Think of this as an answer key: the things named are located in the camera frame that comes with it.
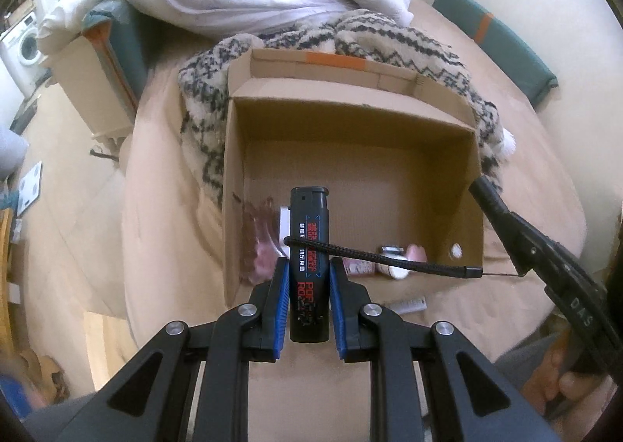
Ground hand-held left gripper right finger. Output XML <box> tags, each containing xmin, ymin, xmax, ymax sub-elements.
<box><xmin>328</xmin><ymin>260</ymin><xmax>560</xmax><ymax>442</ymax></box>

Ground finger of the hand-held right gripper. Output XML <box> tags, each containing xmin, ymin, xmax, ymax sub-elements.
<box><xmin>468</xmin><ymin>177</ymin><xmax>542</xmax><ymax>278</ymax></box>

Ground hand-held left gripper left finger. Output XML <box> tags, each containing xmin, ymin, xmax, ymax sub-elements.
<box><xmin>53</xmin><ymin>257</ymin><xmax>292</xmax><ymax>442</ymax></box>

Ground black lighter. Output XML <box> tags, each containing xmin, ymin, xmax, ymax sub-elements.
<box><xmin>288</xmin><ymin>186</ymin><xmax>333</xmax><ymax>344</ymax></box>

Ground black braided lanyard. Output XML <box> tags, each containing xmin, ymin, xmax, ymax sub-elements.
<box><xmin>282</xmin><ymin>236</ymin><xmax>484</xmax><ymax>279</ymax></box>

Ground white charger cube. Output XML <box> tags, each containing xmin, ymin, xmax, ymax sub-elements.
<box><xmin>278</xmin><ymin>207</ymin><xmax>293</xmax><ymax>259</ymax></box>

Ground brown cardboard box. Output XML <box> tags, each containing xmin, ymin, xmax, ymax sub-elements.
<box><xmin>221</xmin><ymin>47</ymin><xmax>486</xmax><ymax>322</ymax></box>

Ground person's right hand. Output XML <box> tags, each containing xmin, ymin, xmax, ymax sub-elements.
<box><xmin>523</xmin><ymin>344</ymin><xmax>615</xmax><ymax>419</ymax></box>

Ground plain white bottle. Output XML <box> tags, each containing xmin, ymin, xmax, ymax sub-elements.
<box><xmin>377</xmin><ymin>254</ymin><xmax>412</xmax><ymax>282</ymax></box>

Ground grey flat box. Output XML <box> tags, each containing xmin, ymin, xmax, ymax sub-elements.
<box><xmin>389</xmin><ymin>295</ymin><xmax>428</xmax><ymax>316</ymax></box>

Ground clear pink hair clip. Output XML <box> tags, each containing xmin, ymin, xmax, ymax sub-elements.
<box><xmin>243</xmin><ymin>196</ymin><xmax>286</xmax><ymax>285</ymax></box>

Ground green mat with orange tape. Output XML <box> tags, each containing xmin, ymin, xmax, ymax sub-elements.
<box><xmin>431</xmin><ymin>0</ymin><xmax>560</xmax><ymax>109</ymax></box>
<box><xmin>80</xmin><ymin>0</ymin><xmax>150</xmax><ymax>105</ymax></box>

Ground black patterned cream blanket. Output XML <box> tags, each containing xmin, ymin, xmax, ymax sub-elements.
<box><xmin>177</xmin><ymin>9</ymin><xmax>517</xmax><ymax>210</ymax></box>

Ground person's grey pants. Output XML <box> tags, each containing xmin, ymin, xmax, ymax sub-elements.
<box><xmin>22</xmin><ymin>391</ymin><xmax>100</xmax><ymax>442</ymax></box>

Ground pair of tan slippers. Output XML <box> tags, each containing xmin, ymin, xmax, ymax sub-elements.
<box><xmin>14</xmin><ymin>349</ymin><xmax>65</xmax><ymax>407</ymax></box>

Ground wooden chair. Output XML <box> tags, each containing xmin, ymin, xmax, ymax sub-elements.
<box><xmin>0</xmin><ymin>207</ymin><xmax>16</xmax><ymax>317</ymax></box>

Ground white floor scale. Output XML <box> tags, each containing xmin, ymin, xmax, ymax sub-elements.
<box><xmin>12</xmin><ymin>162</ymin><xmax>45</xmax><ymax>218</ymax></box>

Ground beige carton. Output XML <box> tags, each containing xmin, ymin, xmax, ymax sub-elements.
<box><xmin>46</xmin><ymin>35</ymin><xmax>140</xmax><ymax>142</ymax></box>

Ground pale cloth bundle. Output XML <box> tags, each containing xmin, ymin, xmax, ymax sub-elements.
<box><xmin>0</xmin><ymin>127</ymin><xmax>31</xmax><ymax>179</ymax></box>

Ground white washing machine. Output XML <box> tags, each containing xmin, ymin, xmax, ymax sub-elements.
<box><xmin>0</xmin><ymin>13</ymin><xmax>46</xmax><ymax>69</ymax></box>

